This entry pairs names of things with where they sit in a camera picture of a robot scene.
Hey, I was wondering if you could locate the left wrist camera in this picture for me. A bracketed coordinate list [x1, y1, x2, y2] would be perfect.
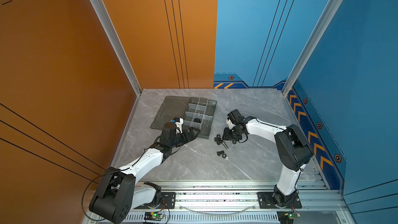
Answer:
[171, 117, 183, 133]

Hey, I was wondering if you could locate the right circuit board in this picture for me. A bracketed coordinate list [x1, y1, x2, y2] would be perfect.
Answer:
[277, 212, 301, 224]

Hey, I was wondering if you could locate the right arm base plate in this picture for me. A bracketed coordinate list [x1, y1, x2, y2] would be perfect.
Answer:
[257, 191, 302, 209]

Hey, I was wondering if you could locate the grey plastic organizer box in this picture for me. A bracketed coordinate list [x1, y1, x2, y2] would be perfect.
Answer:
[150, 96, 217, 139]

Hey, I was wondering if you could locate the left aluminium corner post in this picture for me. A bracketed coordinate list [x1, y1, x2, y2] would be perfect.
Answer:
[89, 0, 142, 96]

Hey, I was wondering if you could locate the large black bolt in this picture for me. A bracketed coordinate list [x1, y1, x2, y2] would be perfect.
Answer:
[214, 134, 223, 145]

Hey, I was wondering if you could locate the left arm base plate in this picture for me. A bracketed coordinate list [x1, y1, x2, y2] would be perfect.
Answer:
[138, 192, 176, 209]

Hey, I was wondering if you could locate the left green circuit board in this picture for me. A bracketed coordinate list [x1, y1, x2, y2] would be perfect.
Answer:
[144, 212, 165, 222]

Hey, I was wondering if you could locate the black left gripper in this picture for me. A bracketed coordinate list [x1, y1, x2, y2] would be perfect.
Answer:
[169, 127, 200, 150]

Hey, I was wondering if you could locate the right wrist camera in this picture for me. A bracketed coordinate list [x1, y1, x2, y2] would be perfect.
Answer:
[227, 110, 245, 129]

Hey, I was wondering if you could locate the aluminium corner post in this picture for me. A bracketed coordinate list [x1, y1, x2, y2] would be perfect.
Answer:
[89, 0, 142, 96]
[282, 0, 343, 97]

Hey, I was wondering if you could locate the right aluminium corner post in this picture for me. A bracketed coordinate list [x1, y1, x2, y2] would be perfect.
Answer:
[282, 0, 343, 97]

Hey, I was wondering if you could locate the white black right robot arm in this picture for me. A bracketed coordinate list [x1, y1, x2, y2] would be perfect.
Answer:
[223, 113, 314, 208]

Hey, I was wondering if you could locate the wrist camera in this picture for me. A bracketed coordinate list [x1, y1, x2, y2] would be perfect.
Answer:
[227, 110, 245, 129]
[171, 117, 183, 133]

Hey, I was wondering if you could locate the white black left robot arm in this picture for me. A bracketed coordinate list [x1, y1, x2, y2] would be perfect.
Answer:
[88, 118, 201, 224]

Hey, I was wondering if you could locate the aluminium front rail frame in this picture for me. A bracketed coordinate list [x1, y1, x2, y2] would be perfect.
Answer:
[102, 178, 355, 224]

